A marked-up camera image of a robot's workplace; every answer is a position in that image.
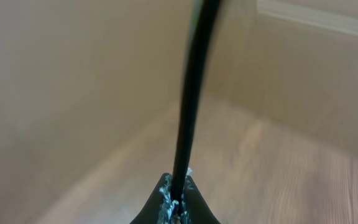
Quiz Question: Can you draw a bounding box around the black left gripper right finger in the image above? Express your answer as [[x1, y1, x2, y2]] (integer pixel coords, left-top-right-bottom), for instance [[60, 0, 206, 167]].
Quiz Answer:
[[180, 168, 220, 224]]

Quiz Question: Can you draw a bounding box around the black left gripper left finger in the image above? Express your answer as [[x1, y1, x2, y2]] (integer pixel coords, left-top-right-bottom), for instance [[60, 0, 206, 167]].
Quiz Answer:
[[130, 173, 175, 224]]

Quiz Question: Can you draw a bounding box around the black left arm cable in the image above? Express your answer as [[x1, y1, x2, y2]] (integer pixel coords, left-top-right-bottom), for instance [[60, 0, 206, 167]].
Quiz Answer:
[[170, 0, 223, 215]]

